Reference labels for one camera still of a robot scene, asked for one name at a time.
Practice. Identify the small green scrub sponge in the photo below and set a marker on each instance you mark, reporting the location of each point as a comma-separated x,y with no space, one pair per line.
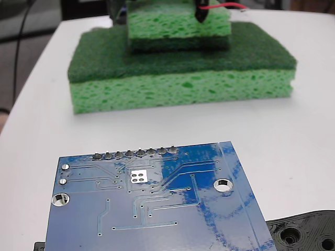
167,26

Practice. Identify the large green scrub sponge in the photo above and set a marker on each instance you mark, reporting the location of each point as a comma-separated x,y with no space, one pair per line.
183,86

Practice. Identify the blue printed circuit board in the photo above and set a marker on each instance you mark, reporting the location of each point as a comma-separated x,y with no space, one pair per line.
157,214

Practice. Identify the black plastic mount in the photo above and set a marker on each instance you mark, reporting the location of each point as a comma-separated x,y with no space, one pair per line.
303,230

